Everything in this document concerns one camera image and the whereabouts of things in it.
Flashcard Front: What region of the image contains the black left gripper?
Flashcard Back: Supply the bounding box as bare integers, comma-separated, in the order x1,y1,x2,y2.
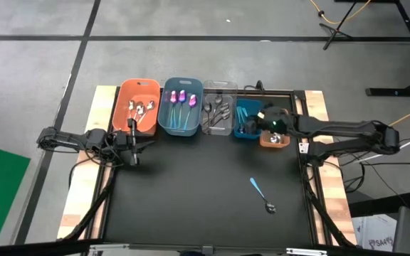
114,118,156,166

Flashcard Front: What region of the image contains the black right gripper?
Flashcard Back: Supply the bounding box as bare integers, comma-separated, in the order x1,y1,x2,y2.
243,105,295,137

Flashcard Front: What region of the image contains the all-black spoon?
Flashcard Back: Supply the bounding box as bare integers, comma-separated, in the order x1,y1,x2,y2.
203,102,213,133
204,103,231,129
210,95,224,124

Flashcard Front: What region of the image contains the blue-handled silver spoon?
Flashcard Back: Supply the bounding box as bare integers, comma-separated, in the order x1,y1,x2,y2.
249,177,278,215

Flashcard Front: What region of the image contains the small blue plastic bin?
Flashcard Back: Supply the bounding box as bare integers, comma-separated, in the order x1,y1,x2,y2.
233,97,265,140

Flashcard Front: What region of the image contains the large grey-blue plastic bin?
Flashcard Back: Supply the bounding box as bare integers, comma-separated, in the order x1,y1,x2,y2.
157,77,205,137

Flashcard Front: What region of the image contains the clear plastic bin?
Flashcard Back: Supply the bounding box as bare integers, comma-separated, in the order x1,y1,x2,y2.
200,80,238,137

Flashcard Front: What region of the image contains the large orange plastic bin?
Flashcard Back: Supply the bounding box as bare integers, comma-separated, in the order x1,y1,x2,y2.
111,78,162,138

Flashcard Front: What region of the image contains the black tripod stand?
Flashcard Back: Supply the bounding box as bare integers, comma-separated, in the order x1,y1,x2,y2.
318,0,359,50

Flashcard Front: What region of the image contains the white cardboard box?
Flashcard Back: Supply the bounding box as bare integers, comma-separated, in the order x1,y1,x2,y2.
350,215,399,254

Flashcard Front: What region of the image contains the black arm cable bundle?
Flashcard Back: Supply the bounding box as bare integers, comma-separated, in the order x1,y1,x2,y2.
304,188,355,248
62,166,117,242

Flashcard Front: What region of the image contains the orange cable with black plug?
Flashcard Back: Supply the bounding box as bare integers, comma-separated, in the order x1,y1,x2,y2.
310,0,372,26

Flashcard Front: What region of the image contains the metal bracket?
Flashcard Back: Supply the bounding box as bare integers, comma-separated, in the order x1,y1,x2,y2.
285,247,327,256

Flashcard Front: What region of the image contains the black desk frame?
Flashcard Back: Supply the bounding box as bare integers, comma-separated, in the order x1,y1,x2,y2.
335,0,410,97

